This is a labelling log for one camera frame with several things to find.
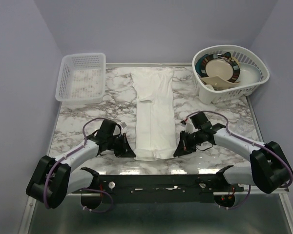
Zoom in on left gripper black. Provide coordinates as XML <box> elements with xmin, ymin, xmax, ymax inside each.
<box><xmin>107</xmin><ymin>133</ymin><xmax>136</xmax><ymax>157</ymax></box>

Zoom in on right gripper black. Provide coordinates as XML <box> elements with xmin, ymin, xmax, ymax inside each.
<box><xmin>174</xmin><ymin>130</ymin><xmax>204</xmax><ymax>157</ymax></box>

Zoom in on white printed t shirt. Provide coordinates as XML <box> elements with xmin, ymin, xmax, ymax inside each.
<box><xmin>131</xmin><ymin>67</ymin><xmax>177</xmax><ymax>161</ymax></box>

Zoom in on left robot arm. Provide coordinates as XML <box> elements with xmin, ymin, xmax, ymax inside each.
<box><xmin>25</xmin><ymin>117</ymin><xmax>136</xmax><ymax>209</ymax></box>

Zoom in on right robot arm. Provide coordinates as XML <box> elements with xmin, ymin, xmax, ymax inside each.
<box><xmin>173</xmin><ymin>111</ymin><xmax>293</xmax><ymax>194</ymax></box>

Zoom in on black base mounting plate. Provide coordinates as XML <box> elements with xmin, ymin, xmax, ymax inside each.
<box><xmin>71</xmin><ymin>173</ymin><xmax>243</xmax><ymax>213</ymax></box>

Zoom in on white round dish basket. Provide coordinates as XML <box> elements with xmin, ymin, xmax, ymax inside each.
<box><xmin>192</xmin><ymin>45</ymin><xmax>270</xmax><ymax>104</ymax></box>

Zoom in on beige plastic dish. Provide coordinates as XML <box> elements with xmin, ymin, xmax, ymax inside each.
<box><xmin>200</xmin><ymin>76</ymin><xmax>241</xmax><ymax>89</ymax></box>

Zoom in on white rectangular perforated basket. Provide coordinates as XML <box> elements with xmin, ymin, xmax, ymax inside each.
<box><xmin>55</xmin><ymin>53</ymin><xmax>106</xmax><ymax>105</ymax></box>

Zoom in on striped rim plate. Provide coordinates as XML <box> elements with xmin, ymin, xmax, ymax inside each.
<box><xmin>194</xmin><ymin>52</ymin><xmax>240</xmax><ymax>83</ymax></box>

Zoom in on white oval dish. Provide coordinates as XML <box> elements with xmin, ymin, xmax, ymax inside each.
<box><xmin>237</xmin><ymin>63</ymin><xmax>261</xmax><ymax>86</ymax></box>

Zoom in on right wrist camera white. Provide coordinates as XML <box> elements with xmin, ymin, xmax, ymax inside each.
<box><xmin>185</xmin><ymin>121</ymin><xmax>195</xmax><ymax>134</ymax></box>

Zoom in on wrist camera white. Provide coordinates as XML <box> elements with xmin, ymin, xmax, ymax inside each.
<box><xmin>120</xmin><ymin>122</ymin><xmax>128</xmax><ymax>133</ymax></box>
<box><xmin>185</xmin><ymin>121</ymin><xmax>195</xmax><ymax>134</ymax></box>

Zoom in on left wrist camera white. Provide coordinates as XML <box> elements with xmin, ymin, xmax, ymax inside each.
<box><xmin>120</xmin><ymin>122</ymin><xmax>128</xmax><ymax>133</ymax></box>

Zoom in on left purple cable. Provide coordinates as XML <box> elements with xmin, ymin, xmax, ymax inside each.
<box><xmin>42</xmin><ymin>117</ymin><xmax>120</xmax><ymax>213</ymax></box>

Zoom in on aluminium rail frame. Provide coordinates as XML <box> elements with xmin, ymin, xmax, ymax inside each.
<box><xmin>17</xmin><ymin>136</ymin><xmax>293</xmax><ymax>234</ymax></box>

